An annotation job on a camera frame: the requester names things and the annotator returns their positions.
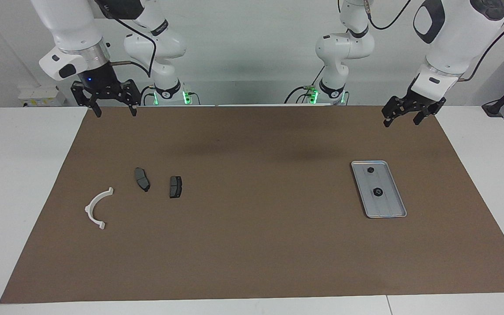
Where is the white box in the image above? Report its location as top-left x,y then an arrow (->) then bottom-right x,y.
18,85 -> 67,108

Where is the black base cable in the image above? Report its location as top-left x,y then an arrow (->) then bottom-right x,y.
284,66 -> 325,104
139,85 -> 155,106

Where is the silver metal tray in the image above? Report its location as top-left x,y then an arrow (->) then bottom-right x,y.
351,161 -> 408,219

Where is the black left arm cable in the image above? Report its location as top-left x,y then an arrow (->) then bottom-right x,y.
364,0 -> 504,82

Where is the dark grey brake pad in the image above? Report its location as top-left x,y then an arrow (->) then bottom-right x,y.
135,168 -> 151,193
169,176 -> 183,199

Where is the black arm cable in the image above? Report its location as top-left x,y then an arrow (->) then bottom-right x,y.
94,3 -> 158,78
364,0 -> 504,82

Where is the white curved plastic bracket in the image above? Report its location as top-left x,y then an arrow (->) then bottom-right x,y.
84,187 -> 114,230

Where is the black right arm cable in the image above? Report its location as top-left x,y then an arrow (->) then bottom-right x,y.
94,3 -> 158,78

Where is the brown table mat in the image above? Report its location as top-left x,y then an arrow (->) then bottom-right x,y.
0,105 -> 504,304

